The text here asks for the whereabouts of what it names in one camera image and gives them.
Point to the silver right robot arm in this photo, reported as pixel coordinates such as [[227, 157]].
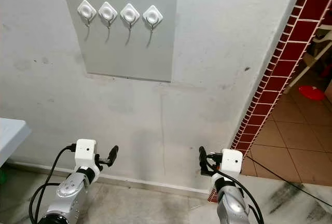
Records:
[[231, 203]]

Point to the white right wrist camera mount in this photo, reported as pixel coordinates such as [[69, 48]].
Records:
[[232, 162]]

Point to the grey wall panel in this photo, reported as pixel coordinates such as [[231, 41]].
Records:
[[124, 53]]

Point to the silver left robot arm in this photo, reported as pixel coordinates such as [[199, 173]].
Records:
[[70, 190]]

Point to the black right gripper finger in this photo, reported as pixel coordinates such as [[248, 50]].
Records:
[[203, 160]]

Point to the white plastic table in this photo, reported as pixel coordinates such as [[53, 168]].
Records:
[[11, 138]]

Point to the red plastic basin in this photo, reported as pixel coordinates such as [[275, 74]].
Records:
[[312, 93]]

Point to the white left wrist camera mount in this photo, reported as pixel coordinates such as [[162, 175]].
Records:
[[85, 152]]

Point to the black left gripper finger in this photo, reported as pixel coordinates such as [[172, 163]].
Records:
[[113, 154]]

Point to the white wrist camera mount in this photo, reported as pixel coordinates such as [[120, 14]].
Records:
[[232, 162], [85, 152]]

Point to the white adhesive wall hook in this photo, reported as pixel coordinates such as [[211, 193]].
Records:
[[86, 9], [108, 11], [129, 13], [152, 15]]

